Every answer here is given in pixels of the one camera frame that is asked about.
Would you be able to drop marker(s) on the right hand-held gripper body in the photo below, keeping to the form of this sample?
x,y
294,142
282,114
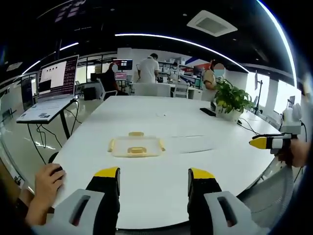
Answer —
x,y
291,122

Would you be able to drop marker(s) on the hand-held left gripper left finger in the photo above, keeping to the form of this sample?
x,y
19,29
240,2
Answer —
x,y
97,203

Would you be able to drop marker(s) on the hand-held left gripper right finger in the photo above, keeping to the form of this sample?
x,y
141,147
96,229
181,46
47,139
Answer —
x,y
210,203

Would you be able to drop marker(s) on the person's right hand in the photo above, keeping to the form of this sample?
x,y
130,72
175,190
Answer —
x,y
294,153

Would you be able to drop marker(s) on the black monitor stand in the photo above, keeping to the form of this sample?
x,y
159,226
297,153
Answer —
x,y
259,93

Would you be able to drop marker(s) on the grey mesh chair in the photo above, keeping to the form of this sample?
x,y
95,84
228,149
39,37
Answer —
x,y
266,193

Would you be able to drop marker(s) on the black computer mouse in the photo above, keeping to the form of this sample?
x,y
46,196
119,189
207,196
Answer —
x,y
58,170

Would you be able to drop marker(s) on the green potted plant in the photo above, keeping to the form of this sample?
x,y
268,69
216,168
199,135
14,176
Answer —
x,y
231,98

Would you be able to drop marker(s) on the black phone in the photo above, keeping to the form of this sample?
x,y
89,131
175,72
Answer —
x,y
207,111

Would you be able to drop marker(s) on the clear lid with yellow clasps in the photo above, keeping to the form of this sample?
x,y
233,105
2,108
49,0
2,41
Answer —
x,y
137,145

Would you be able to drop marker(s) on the black laptop stand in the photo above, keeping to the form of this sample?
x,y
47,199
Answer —
x,y
64,122

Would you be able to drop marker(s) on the white office chair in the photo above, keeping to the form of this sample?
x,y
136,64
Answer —
x,y
108,91

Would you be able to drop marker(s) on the ceiling air conditioner vent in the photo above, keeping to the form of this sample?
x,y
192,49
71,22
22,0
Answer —
x,y
212,23

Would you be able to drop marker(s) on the pink lit monitor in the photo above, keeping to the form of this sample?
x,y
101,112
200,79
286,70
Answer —
x,y
121,76

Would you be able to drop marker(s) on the curved ceiling light strip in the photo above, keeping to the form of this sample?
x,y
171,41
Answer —
x,y
185,42

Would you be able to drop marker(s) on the open silver laptop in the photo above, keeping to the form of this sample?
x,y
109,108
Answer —
x,y
52,80

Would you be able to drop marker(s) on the dark standing screen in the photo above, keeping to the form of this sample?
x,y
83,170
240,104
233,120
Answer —
x,y
27,91

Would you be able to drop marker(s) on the background computer monitor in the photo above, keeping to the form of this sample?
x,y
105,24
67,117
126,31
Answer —
x,y
126,64

